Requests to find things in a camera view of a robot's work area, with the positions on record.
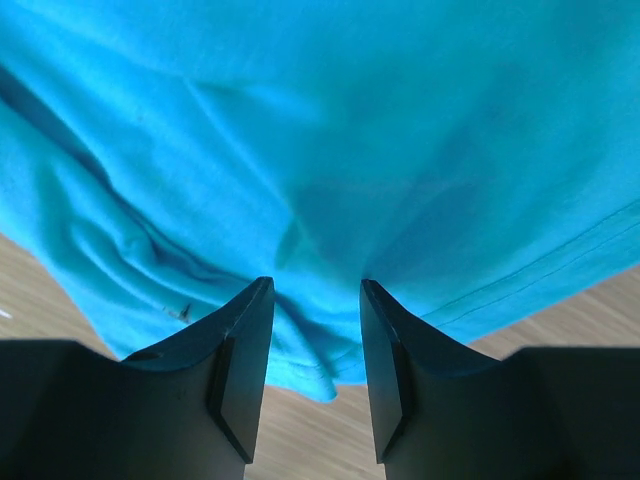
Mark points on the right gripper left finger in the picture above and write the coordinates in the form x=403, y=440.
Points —
x=187, y=407

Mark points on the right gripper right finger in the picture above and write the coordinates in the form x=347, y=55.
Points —
x=441, y=410

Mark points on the bright blue t shirt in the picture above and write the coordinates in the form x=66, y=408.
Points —
x=479, y=159

